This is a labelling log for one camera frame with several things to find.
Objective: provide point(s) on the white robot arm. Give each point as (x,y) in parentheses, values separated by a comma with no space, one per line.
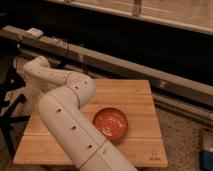
(59,110)

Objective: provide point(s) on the orange ceramic bowl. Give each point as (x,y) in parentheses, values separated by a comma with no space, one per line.
(112,123)

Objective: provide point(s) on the wooden table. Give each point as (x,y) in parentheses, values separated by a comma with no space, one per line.
(143,144)

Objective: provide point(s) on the small white box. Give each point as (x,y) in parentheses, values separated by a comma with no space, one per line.
(34,32)

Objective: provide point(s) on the long wooden beam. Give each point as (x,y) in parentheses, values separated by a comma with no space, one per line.
(171,83)

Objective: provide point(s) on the black tripod stand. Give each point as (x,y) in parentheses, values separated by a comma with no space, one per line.
(9,80)

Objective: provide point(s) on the blue container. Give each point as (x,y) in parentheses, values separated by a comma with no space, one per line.
(206,152)

